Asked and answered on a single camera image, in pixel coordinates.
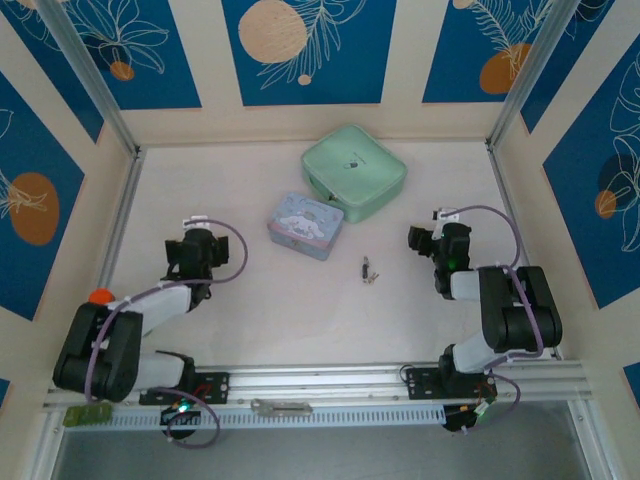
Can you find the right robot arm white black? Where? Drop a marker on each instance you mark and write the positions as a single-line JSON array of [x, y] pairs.
[[520, 310]]

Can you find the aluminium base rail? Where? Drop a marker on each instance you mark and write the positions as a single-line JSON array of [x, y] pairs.
[[320, 380]]

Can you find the green circuit board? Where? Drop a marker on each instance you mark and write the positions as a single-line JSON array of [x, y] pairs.
[[87, 416]]

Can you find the aluminium table side rail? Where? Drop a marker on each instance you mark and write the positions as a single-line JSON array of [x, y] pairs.
[[510, 200], [120, 220]]

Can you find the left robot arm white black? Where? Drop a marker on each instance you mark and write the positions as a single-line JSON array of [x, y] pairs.
[[115, 325]]

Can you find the small metal key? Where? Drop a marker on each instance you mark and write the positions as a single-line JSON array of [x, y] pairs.
[[366, 267]]

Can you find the orange round button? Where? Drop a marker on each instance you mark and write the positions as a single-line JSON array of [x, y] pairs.
[[100, 296]]

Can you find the aluminium frame post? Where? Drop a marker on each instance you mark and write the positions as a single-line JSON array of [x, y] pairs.
[[95, 85], [530, 70]]

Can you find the light blue cartoon tin box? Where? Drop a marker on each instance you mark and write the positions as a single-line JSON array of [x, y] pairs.
[[305, 225]]

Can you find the mint green zipper pouch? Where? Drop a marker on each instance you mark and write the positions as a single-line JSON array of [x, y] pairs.
[[352, 170]]

